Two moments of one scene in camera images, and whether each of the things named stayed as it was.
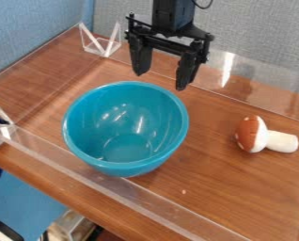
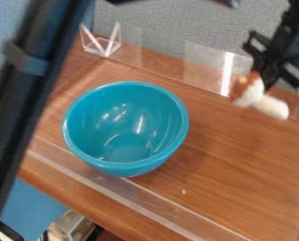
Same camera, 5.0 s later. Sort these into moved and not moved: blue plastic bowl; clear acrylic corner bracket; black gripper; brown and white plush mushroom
Moved: brown and white plush mushroom; black gripper
Not moved: clear acrylic corner bracket; blue plastic bowl
